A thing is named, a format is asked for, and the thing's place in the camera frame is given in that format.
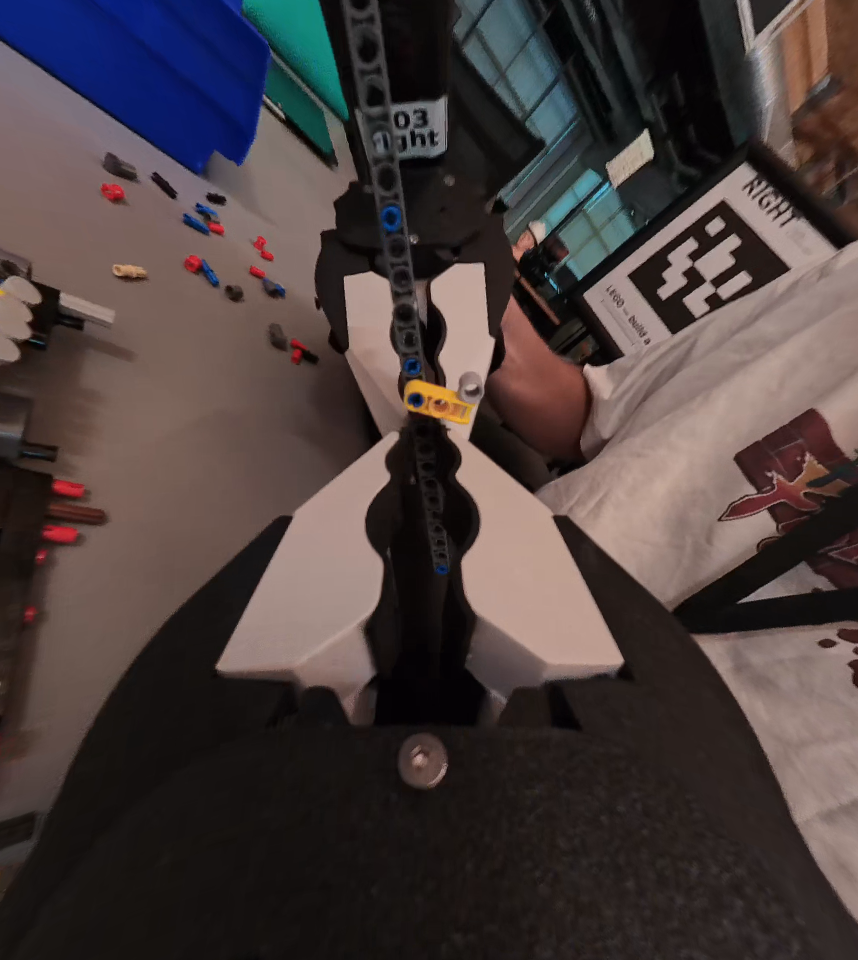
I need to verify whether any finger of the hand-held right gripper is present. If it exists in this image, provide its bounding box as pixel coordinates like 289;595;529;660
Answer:
342;270;405;438
427;262;504;393

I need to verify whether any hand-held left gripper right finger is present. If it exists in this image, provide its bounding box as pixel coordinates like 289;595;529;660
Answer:
453;438;625;699

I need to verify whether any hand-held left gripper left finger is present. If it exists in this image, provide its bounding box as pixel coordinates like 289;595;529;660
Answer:
215;429;407;690

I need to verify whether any long dark grey lego beam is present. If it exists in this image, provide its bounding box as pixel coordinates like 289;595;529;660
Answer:
339;0;454;579

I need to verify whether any yellow connector with grey pin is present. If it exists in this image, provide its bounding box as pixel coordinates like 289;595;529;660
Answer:
402;371;486;427

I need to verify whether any person's right forearm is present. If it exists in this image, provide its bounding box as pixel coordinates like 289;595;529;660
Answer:
485;296;593;462

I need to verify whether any scatter of small lego pins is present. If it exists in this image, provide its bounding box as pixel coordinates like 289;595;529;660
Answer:
99;150;321;369

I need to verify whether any dark green flat box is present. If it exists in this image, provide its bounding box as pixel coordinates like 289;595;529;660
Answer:
260;60;340;165

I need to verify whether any white paper notice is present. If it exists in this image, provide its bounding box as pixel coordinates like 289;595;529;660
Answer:
605;129;656;189

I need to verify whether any teal tote bag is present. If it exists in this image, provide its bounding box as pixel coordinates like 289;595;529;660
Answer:
241;0;351;125

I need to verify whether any black framed marker sign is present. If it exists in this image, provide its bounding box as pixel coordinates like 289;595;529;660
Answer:
575;142;842;357

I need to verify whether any person's white printed shirt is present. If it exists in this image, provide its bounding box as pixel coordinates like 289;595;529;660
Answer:
534;225;858;960

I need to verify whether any blue plastic bin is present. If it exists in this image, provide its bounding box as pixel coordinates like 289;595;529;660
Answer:
0;0;272;175

